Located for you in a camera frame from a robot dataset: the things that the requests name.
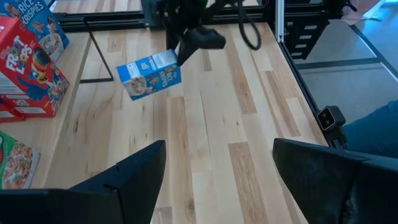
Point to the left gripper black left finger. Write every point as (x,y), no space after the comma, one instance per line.
(133,193)

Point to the person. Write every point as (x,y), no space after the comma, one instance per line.
(373,133)

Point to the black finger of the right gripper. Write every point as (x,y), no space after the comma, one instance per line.
(202,40)
(172,34)

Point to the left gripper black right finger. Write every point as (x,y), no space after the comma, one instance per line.
(311,186)

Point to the wooden shelf with black frame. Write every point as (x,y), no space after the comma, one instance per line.
(46,140)

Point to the blue Rice Krispies cereal box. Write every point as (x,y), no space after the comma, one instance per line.
(40,25)
(149,77)

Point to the red Froot Loops cereal box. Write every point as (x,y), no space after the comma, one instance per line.
(9,115)
(31,68)

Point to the small black stereo camera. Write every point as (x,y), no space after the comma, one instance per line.
(329,118)

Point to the green Apple Jacks cereal box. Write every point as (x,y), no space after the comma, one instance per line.
(18,165)

